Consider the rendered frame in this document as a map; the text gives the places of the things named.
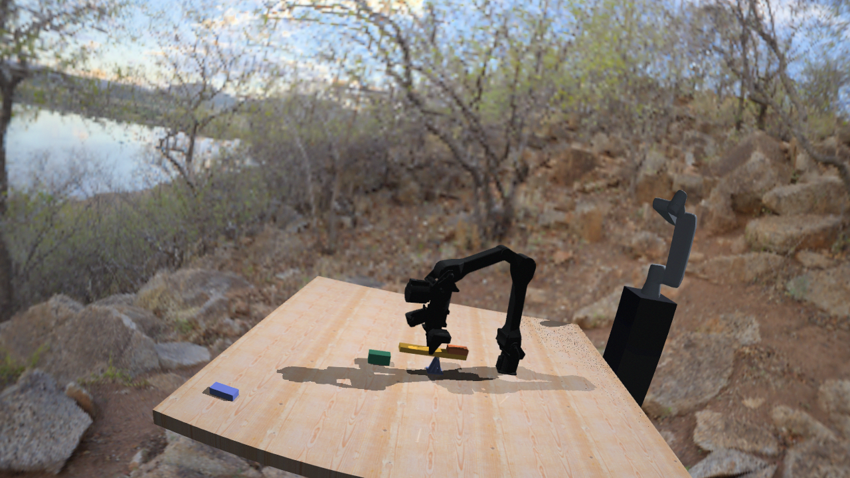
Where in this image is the green rectangular block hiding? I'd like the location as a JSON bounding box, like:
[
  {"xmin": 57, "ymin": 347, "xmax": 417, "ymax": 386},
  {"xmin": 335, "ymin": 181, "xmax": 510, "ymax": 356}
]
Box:
[{"xmin": 368, "ymin": 349, "xmax": 391, "ymax": 366}]

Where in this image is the blue rectangular block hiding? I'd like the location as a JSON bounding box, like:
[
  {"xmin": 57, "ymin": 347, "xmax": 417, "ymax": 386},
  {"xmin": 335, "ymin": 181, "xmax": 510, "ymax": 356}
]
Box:
[{"xmin": 209, "ymin": 382, "xmax": 239, "ymax": 401}]

